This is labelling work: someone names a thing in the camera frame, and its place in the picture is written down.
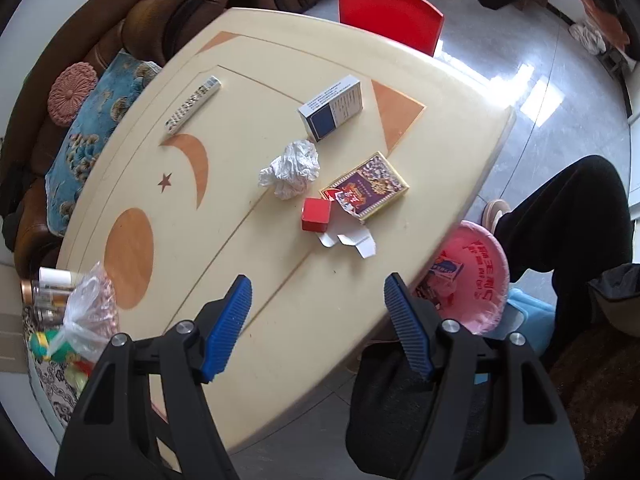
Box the green toy bottle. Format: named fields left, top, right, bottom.
left=28, top=330, right=93, bottom=393

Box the plastic bag of peanuts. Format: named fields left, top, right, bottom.
left=46, top=262, right=119, bottom=363

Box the cream coffee table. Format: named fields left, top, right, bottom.
left=58, top=9, right=514, bottom=452

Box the white remote control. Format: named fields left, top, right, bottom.
left=165, top=75, right=221, bottom=136

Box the blue floral cushion cover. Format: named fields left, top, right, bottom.
left=44, top=50, right=162, bottom=237

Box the person's black trouser leg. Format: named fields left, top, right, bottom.
left=491, top=155, right=634, bottom=286

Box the pink lined trash bin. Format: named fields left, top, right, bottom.
left=413, top=220, right=510, bottom=335

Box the purple patterned card box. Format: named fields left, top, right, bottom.
left=318, top=149, right=410, bottom=262

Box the pink round crochet pillow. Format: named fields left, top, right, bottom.
left=47, top=62, right=98, bottom=127

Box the white tissue paper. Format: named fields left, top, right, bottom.
left=258, top=140, right=320, bottom=200

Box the red plastic stool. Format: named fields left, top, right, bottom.
left=338, top=0, right=445, bottom=56

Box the glass jar with copper lid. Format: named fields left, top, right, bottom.
left=21, top=268, right=84, bottom=327

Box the blue and white carton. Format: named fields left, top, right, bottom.
left=297, top=75, right=363, bottom=142

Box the brown leather sofa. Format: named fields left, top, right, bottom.
left=1, top=0, right=319, bottom=278

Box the small red cardboard box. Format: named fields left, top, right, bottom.
left=300, top=197, right=332, bottom=233

